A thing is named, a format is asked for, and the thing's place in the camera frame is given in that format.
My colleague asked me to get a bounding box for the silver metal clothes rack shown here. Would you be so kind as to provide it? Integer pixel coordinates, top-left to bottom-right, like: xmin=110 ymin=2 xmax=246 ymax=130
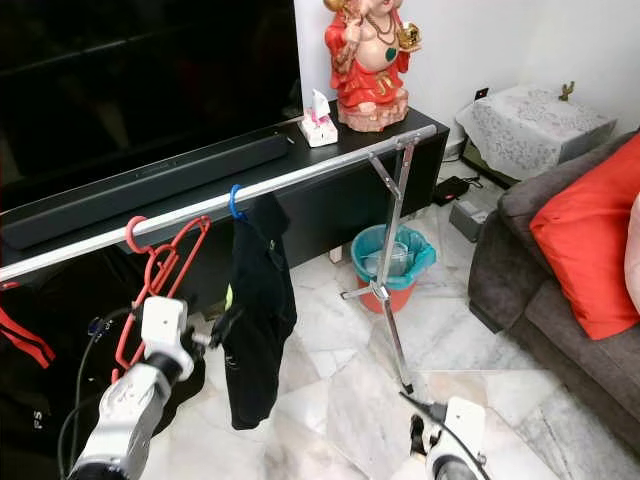
xmin=0 ymin=123 xmax=440 ymax=396

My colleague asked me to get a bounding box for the red plastic hanger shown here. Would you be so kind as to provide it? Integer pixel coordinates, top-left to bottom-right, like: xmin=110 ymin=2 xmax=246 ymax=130
xmin=112 ymin=214 xmax=213 ymax=385

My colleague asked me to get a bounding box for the black jacket with red stripes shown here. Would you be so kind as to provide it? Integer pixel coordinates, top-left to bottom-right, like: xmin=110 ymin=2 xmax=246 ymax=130
xmin=0 ymin=258 xmax=153 ymax=480

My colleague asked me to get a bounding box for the blue plastic hanger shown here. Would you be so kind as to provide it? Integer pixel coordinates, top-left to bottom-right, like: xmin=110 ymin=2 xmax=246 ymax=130
xmin=228 ymin=183 xmax=247 ymax=222

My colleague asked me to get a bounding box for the pink cat face pillow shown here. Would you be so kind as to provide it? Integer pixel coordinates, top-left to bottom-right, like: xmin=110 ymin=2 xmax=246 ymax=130
xmin=623 ymin=190 xmax=640 ymax=313

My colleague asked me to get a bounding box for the red bucket with teal bag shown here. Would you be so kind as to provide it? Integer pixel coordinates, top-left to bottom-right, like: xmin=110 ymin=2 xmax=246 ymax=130
xmin=351 ymin=223 xmax=438 ymax=314

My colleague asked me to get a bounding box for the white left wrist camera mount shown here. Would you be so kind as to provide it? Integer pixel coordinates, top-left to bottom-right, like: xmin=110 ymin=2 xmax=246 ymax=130
xmin=139 ymin=295 xmax=194 ymax=374

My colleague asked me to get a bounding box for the grey fabric sofa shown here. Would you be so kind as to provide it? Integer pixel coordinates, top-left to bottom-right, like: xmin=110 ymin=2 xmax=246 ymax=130
xmin=468 ymin=130 xmax=640 ymax=457

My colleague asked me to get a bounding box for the grey box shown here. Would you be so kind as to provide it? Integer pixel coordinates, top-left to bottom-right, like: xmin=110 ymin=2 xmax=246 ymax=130
xmin=449 ymin=197 xmax=497 ymax=244

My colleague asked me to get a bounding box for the black flat screen television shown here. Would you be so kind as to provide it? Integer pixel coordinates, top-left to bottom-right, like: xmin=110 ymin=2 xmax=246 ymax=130
xmin=0 ymin=0 xmax=302 ymax=188

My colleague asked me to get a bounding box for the black TV cabinet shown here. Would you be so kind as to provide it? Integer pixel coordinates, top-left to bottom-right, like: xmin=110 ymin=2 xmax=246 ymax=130
xmin=0 ymin=108 xmax=451 ymax=298

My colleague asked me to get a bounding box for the white pink tissue box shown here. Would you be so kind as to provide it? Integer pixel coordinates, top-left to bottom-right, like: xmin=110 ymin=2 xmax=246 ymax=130
xmin=300 ymin=89 xmax=340 ymax=148

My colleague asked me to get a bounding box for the side table with lace cloth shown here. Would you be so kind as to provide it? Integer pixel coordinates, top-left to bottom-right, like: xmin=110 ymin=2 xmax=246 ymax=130
xmin=455 ymin=83 xmax=619 ymax=182

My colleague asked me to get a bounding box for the red and gold statue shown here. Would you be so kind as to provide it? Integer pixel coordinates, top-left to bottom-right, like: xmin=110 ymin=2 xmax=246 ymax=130
xmin=324 ymin=0 xmax=424 ymax=133

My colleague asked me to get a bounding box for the black soundbar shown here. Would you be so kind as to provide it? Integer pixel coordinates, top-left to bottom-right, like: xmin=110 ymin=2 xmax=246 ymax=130
xmin=2 ymin=133 xmax=293 ymax=249

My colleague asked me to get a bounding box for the black garment with yellow logo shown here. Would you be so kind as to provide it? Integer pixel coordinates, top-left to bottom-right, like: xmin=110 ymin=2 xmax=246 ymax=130
xmin=221 ymin=196 xmax=299 ymax=431

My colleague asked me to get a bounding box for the red cushion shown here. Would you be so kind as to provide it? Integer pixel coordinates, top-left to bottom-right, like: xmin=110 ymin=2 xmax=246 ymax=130
xmin=528 ymin=134 xmax=640 ymax=342

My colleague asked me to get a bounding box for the black power adapter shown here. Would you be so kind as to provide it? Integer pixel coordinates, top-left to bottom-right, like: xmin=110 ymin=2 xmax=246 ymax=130
xmin=432 ymin=175 xmax=472 ymax=207

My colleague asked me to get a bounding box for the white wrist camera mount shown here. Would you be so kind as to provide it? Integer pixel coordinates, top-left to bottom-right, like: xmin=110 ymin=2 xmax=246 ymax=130
xmin=139 ymin=295 xmax=194 ymax=374
xmin=432 ymin=396 xmax=488 ymax=467

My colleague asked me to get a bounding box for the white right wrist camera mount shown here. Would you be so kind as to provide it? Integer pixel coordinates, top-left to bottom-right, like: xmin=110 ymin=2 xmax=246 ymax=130
xmin=432 ymin=396 xmax=488 ymax=467

